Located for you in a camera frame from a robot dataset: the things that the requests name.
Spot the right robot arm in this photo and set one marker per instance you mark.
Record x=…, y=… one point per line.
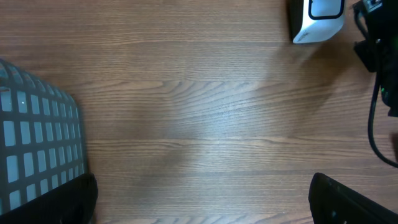
x=377, y=21

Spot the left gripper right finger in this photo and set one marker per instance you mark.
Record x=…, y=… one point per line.
x=333, y=202

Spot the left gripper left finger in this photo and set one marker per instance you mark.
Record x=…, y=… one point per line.
x=73, y=202

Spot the white barcode scanner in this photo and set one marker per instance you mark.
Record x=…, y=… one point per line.
x=312, y=21

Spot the grey plastic shopping basket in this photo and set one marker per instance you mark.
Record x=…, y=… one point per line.
x=42, y=144

